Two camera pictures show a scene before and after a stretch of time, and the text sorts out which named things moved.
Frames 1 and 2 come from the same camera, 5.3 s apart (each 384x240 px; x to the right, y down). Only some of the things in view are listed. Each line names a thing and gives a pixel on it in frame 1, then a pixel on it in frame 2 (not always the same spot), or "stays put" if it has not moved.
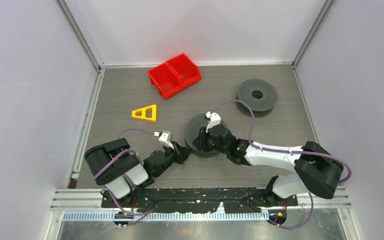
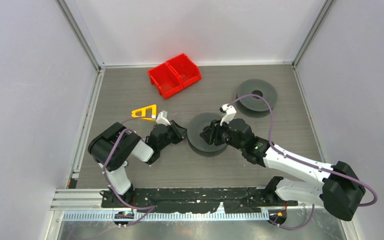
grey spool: [192, 130] stays put
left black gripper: [181, 152] → [179, 132]
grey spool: [259, 95] stays put
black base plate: [180, 200] stays put
